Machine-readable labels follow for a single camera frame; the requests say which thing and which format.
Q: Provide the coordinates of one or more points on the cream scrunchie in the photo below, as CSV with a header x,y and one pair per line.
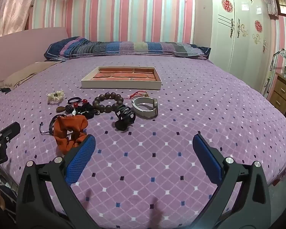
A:
x,y
54,97

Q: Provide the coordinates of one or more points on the orange scrunchie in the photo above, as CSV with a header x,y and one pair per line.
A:
x,y
71,126

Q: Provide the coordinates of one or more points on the white wardrobe with decals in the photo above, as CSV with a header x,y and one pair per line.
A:
x,y
240,40

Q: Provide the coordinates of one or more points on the wooden desk with drawers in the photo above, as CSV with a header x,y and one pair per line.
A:
x,y
281,91

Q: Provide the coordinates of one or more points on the white watch band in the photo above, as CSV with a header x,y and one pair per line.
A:
x,y
143,113

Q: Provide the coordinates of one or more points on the beige jewelry tray orange lining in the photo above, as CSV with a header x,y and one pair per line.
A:
x,y
121,85

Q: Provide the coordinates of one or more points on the striped patchwork pillow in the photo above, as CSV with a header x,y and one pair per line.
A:
x,y
124,47

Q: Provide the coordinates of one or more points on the desk lamp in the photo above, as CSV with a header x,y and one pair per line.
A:
x,y
273,57

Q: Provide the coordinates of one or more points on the brown pendant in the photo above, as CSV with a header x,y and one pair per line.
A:
x,y
60,109

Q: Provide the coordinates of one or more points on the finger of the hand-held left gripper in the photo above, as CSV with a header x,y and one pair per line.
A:
x,y
9,131

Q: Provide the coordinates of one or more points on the pink patterned curtain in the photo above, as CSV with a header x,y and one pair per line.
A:
x,y
12,9

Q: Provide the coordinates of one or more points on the beige blanket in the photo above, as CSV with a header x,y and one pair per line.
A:
x,y
26,74

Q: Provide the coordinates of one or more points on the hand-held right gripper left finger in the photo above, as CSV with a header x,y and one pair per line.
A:
x,y
82,157

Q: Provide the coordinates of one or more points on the pink headboard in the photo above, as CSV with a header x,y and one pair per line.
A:
x,y
19,47

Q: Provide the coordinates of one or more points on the black hair claw clip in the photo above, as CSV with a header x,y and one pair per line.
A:
x,y
122,124

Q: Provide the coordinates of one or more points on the pink window curtain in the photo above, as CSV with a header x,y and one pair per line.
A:
x,y
271,2

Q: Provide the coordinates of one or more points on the small black object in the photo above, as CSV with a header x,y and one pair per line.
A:
x,y
4,90

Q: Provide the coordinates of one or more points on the purple diamond pattern bedspread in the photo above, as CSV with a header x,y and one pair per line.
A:
x,y
169,124

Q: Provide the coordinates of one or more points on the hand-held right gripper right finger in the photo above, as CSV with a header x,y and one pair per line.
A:
x,y
207,158

